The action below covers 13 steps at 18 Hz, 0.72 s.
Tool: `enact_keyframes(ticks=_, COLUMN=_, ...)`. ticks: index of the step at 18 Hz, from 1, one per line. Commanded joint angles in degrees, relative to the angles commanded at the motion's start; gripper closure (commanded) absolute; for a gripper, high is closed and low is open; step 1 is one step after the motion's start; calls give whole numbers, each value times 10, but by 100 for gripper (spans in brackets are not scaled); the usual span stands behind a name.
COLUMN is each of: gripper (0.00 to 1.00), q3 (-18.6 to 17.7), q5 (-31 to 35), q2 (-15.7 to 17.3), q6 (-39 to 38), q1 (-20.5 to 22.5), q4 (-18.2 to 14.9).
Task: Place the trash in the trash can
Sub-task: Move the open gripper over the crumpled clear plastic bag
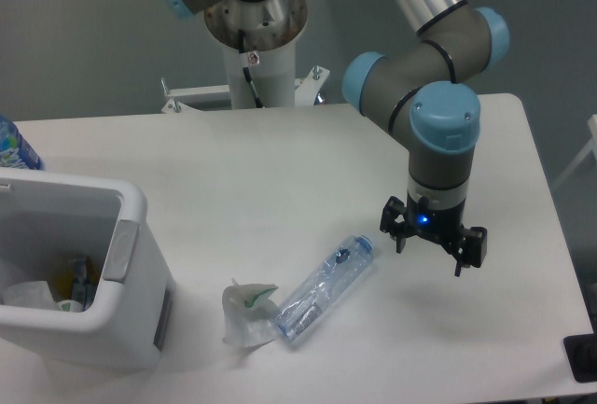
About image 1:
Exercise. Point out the white trash can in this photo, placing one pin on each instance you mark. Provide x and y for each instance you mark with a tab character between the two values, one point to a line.
49	219

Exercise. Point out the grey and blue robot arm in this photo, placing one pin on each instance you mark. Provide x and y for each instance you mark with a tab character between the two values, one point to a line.
421	99

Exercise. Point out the white frame at right edge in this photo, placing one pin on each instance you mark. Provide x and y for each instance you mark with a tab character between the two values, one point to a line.
589	149

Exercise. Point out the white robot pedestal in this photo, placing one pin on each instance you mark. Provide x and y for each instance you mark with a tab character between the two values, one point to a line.
258	43

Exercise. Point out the clear plastic wrapper trash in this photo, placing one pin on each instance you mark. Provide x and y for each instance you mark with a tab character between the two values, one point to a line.
248	310

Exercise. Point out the crushed clear plastic bottle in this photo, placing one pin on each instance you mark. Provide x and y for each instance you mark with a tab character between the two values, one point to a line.
324	285

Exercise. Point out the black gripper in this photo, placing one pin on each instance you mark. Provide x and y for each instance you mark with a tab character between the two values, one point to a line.
443	226

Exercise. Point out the yellow and blue trash in bin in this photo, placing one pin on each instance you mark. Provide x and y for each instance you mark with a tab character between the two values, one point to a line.
76	286

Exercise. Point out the white crumpled paper in bin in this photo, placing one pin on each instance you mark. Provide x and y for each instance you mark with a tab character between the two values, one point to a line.
31	295

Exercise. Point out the black device at table edge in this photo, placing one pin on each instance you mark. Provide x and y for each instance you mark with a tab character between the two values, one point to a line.
581	353

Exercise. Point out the blue labelled bottle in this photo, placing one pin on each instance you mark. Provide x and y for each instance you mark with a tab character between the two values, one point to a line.
16	152

